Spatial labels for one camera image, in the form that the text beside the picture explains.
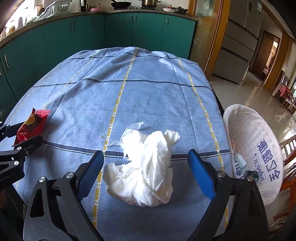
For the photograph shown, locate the red snack wrapper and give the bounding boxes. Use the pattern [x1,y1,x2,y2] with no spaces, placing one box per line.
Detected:
[13,108,50,147]

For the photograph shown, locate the white plastic bag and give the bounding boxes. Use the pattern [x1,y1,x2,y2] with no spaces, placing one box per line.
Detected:
[103,122,180,207]

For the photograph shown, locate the dark green plastic bag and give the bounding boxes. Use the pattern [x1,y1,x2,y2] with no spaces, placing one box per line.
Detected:
[244,170,259,183]

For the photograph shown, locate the white lined trash bin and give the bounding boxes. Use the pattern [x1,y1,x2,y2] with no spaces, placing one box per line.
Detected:
[223,104,283,206]

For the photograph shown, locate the teal kitchen cabinets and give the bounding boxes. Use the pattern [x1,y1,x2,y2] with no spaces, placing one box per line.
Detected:
[1,11,197,121]

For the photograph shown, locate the blue checked tablecloth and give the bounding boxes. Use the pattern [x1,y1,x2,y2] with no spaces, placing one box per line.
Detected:
[6,47,232,240]

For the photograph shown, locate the white dish rack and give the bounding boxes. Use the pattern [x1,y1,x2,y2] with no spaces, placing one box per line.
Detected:
[32,1,72,22]

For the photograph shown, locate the black wok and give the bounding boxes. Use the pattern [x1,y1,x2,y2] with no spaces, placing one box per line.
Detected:
[111,0,132,10]

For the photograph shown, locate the grey refrigerator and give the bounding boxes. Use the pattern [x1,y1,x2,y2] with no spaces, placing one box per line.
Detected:
[212,0,262,84]

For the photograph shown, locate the steel cooking pot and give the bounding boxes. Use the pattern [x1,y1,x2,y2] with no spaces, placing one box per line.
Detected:
[139,0,161,8]

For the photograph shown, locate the white bowl with lid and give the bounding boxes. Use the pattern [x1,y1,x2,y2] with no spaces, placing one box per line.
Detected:
[163,5,176,13]

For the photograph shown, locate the small black lidded pot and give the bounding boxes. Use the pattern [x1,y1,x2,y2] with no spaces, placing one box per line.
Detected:
[176,6,188,15]

